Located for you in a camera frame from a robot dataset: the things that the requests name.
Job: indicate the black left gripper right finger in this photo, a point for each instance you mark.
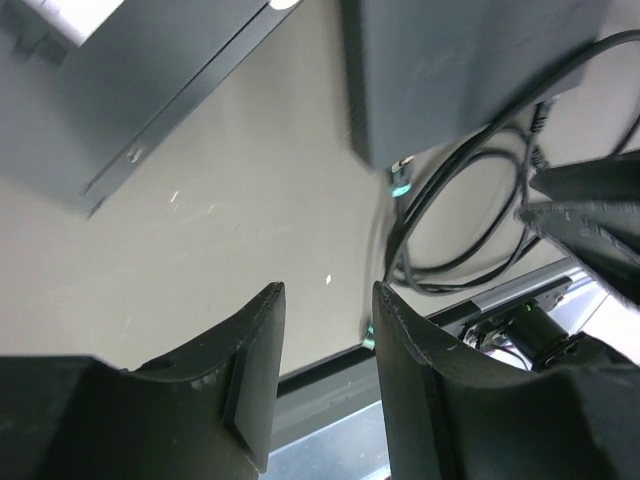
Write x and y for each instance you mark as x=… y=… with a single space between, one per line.
x=452 y=412

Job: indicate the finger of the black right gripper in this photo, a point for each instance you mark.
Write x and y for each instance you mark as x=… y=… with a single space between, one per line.
x=612 y=178
x=603 y=237

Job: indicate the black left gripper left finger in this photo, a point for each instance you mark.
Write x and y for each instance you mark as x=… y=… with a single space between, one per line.
x=203 y=410

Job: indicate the black network switch plain top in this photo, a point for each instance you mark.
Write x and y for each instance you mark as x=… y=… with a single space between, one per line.
x=424 y=73

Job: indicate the black switch with white label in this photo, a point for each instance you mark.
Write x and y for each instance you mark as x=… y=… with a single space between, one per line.
x=80 y=111

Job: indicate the dark grey table mat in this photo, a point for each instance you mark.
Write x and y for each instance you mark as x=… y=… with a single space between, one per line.
x=258 y=184

